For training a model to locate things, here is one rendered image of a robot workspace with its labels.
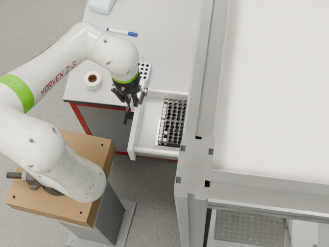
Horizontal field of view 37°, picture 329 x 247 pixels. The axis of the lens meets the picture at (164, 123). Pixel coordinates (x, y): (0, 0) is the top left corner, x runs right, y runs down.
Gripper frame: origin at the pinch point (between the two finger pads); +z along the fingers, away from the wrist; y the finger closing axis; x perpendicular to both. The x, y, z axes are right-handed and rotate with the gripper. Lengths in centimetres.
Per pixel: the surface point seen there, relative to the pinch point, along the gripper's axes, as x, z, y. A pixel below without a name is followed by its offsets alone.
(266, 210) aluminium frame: 58, -105, -37
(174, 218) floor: 21, 93, -15
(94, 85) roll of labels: -12.9, 13.1, 19.9
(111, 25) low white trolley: -45, 17, 19
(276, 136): 48, -104, -38
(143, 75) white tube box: -19.9, 13.5, 0.7
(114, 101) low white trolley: -8.5, 17.1, 11.1
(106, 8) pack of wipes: -50, 13, 22
